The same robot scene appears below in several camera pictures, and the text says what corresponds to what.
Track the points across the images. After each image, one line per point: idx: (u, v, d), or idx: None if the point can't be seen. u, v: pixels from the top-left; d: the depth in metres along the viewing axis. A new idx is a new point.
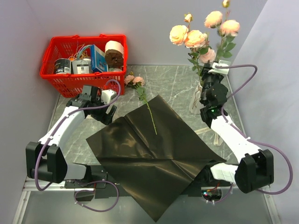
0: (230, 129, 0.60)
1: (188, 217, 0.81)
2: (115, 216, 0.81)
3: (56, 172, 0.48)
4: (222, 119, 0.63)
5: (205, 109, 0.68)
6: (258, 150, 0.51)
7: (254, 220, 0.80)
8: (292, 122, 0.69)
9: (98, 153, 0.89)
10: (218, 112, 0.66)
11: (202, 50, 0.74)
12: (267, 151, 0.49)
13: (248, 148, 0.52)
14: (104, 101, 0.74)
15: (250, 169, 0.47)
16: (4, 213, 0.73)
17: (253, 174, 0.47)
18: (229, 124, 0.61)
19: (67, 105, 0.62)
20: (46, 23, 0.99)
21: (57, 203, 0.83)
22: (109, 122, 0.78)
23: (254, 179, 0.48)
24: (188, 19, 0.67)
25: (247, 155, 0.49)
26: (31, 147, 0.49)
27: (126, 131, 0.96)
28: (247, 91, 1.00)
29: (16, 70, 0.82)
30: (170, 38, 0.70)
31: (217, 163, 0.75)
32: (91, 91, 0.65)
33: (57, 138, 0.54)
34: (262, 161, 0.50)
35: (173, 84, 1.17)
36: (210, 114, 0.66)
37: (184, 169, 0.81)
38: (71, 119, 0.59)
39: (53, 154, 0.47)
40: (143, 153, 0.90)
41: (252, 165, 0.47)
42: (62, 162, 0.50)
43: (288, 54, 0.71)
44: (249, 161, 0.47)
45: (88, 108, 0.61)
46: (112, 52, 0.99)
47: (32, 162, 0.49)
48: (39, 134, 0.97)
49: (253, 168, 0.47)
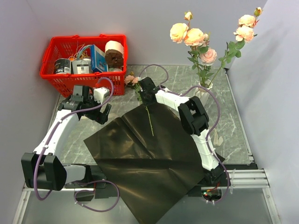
0: (168, 94, 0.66)
1: (188, 217, 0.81)
2: (115, 216, 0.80)
3: (56, 181, 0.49)
4: (160, 91, 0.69)
5: (146, 92, 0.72)
6: (188, 98, 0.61)
7: (254, 220, 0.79)
8: (290, 121, 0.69)
9: (96, 155, 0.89)
10: (156, 87, 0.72)
11: (202, 49, 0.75)
12: (194, 97, 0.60)
13: (182, 100, 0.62)
14: (98, 101, 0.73)
15: (185, 112, 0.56)
16: (4, 213, 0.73)
17: (190, 116, 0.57)
18: (166, 92, 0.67)
19: (59, 109, 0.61)
20: (46, 24, 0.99)
21: (57, 203, 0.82)
22: (104, 121, 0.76)
23: (192, 118, 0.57)
24: (187, 17, 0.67)
25: (182, 104, 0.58)
26: (25, 158, 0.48)
27: (124, 130, 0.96)
28: (248, 91, 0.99)
29: (16, 70, 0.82)
30: (170, 36, 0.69)
31: (204, 164, 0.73)
32: (82, 91, 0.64)
33: (53, 147, 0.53)
34: (194, 107, 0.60)
35: (173, 84, 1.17)
36: (152, 92, 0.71)
37: (175, 172, 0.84)
38: (65, 124, 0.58)
39: (50, 164, 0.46)
40: (141, 153, 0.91)
41: (186, 108, 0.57)
42: (60, 170, 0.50)
43: (289, 54, 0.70)
44: (182, 106, 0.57)
45: (81, 110, 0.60)
46: (112, 52, 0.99)
47: (29, 171, 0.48)
48: (39, 133, 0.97)
49: (188, 110, 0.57)
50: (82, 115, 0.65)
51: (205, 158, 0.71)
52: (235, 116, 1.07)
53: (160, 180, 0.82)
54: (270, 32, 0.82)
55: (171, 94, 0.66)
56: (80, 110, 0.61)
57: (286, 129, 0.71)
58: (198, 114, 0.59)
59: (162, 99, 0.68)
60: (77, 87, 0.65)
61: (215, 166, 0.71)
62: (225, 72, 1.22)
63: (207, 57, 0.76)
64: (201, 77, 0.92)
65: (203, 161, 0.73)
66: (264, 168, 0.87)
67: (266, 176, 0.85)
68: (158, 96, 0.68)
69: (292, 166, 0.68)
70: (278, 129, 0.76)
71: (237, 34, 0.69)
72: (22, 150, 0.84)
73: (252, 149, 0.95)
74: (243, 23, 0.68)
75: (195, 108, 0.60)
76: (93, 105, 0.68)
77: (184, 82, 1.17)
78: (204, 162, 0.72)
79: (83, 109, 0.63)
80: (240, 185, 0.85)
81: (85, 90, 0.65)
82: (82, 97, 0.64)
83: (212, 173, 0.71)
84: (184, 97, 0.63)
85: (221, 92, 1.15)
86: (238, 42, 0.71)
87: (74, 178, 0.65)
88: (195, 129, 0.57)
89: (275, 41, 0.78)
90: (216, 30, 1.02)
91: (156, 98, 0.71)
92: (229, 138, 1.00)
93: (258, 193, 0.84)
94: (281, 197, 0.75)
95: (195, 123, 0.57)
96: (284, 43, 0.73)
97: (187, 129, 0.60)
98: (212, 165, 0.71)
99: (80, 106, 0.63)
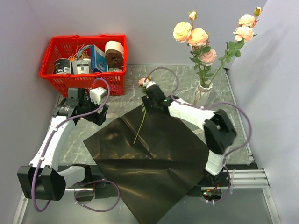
0: (184, 107, 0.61)
1: (188, 217, 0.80)
2: (115, 216, 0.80)
3: (54, 192, 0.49)
4: (175, 103, 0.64)
5: (155, 103, 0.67)
6: (213, 113, 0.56)
7: (255, 220, 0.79)
8: (289, 121, 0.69)
9: (96, 155, 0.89)
10: (168, 98, 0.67)
11: (204, 49, 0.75)
12: (220, 111, 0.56)
13: (205, 114, 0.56)
14: (95, 102, 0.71)
15: (214, 132, 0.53)
16: (4, 213, 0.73)
17: (219, 136, 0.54)
18: (182, 104, 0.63)
19: (54, 115, 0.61)
20: (47, 24, 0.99)
21: (57, 203, 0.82)
22: (102, 122, 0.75)
23: (219, 136, 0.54)
24: (192, 17, 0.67)
25: (207, 120, 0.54)
26: (22, 172, 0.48)
27: (123, 130, 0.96)
28: (248, 91, 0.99)
29: (16, 70, 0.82)
30: (174, 35, 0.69)
31: (210, 170, 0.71)
32: (77, 94, 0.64)
33: (49, 158, 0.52)
34: (220, 122, 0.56)
35: (173, 84, 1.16)
36: (163, 103, 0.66)
37: (174, 172, 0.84)
38: (60, 132, 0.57)
39: (48, 177, 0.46)
40: (141, 153, 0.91)
41: (213, 127, 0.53)
42: (59, 180, 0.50)
43: (288, 54, 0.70)
44: (210, 126, 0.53)
45: (77, 116, 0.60)
46: (112, 52, 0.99)
47: (27, 184, 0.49)
48: (39, 133, 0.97)
49: (215, 129, 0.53)
50: (79, 119, 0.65)
51: (212, 166, 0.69)
52: (235, 116, 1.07)
53: (160, 180, 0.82)
54: (269, 32, 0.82)
55: (188, 107, 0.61)
56: (76, 115, 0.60)
57: (286, 129, 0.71)
58: (225, 130, 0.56)
59: (177, 112, 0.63)
60: (71, 89, 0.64)
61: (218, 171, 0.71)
62: (225, 72, 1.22)
63: (206, 57, 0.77)
64: (201, 77, 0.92)
65: (209, 166, 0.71)
66: (264, 167, 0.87)
67: (266, 176, 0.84)
68: (174, 109, 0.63)
69: (292, 165, 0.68)
70: (278, 129, 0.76)
71: (237, 33, 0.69)
72: (22, 150, 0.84)
73: (253, 149, 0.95)
74: (242, 23, 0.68)
75: (222, 124, 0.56)
76: (89, 107, 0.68)
77: (184, 82, 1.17)
78: (208, 167, 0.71)
79: (80, 114, 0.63)
80: (240, 185, 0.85)
81: (80, 93, 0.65)
82: (78, 100, 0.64)
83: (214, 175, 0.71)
84: (205, 111, 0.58)
85: (221, 92, 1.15)
86: (238, 42, 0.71)
87: (74, 178, 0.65)
88: (224, 147, 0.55)
89: (274, 41, 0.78)
90: (216, 30, 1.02)
91: (168, 111, 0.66)
92: None
93: (258, 194, 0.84)
94: (281, 197, 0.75)
95: (222, 142, 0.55)
96: (284, 43, 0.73)
97: (214, 147, 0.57)
98: (217, 171, 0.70)
99: (76, 110, 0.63)
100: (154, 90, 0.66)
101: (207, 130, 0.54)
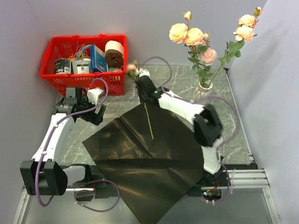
0: (174, 100, 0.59)
1: (188, 217, 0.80)
2: (115, 216, 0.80)
3: (58, 186, 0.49)
4: (166, 95, 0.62)
5: (145, 94, 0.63)
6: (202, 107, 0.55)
7: (255, 220, 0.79)
8: (290, 121, 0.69)
9: (95, 156, 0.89)
10: (158, 89, 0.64)
11: (202, 48, 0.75)
12: (208, 105, 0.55)
13: (195, 108, 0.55)
14: (93, 102, 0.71)
15: (201, 124, 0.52)
16: (4, 213, 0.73)
17: (207, 129, 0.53)
18: (173, 97, 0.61)
19: (53, 113, 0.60)
20: (47, 24, 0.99)
21: (57, 204, 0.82)
22: (99, 122, 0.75)
23: (207, 130, 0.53)
24: (187, 17, 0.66)
25: (196, 114, 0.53)
26: (24, 167, 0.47)
27: (121, 132, 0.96)
28: (248, 91, 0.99)
29: (15, 70, 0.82)
30: (170, 37, 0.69)
31: (208, 168, 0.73)
32: (75, 94, 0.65)
33: (52, 152, 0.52)
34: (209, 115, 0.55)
35: (173, 84, 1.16)
36: (153, 94, 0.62)
37: (174, 171, 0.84)
38: (61, 128, 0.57)
39: (51, 170, 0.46)
40: (140, 153, 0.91)
41: (201, 120, 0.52)
42: (61, 175, 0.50)
43: (289, 54, 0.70)
44: (198, 118, 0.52)
45: (77, 113, 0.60)
46: (112, 52, 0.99)
47: (30, 179, 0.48)
48: (39, 133, 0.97)
49: (203, 122, 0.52)
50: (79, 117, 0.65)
51: (210, 164, 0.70)
52: (235, 116, 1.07)
53: (160, 179, 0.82)
54: (269, 32, 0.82)
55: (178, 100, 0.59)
56: (75, 112, 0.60)
57: (286, 129, 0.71)
58: (213, 124, 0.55)
59: (167, 104, 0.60)
60: (70, 89, 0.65)
61: (217, 170, 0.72)
62: (225, 73, 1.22)
63: (206, 57, 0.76)
64: (201, 77, 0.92)
65: (207, 164, 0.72)
66: (264, 168, 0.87)
67: (266, 176, 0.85)
68: (164, 101, 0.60)
69: (292, 166, 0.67)
70: (279, 129, 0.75)
71: (237, 33, 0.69)
72: (21, 150, 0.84)
73: (252, 149, 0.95)
74: (243, 23, 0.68)
75: (210, 118, 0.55)
76: (87, 106, 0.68)
77: (184, 83, 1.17)
78: (206, 166, 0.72)
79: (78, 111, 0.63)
80: (240, 185, 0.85)
81: (78, 92, 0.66)
82: (76, 99, 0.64)
83: (213, 174, 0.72)
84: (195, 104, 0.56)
85: (221, 92, 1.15)
86: (238, 42, 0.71)
87: (74, 178, 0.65)
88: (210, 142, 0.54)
89: (275, 41, 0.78)
90: (216, 30, 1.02)
91: (159, 102, 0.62)
92: (229, 138, 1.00)
93: (258, 194, 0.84)
94: (281, 197, 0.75)
95: (210, 135, 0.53)
96: (284, 43, 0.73)
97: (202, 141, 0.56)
98: (215, 170, 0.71)
99: (74, 108, 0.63)
100: (144, 81, 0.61)
101: (195, 123, 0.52)
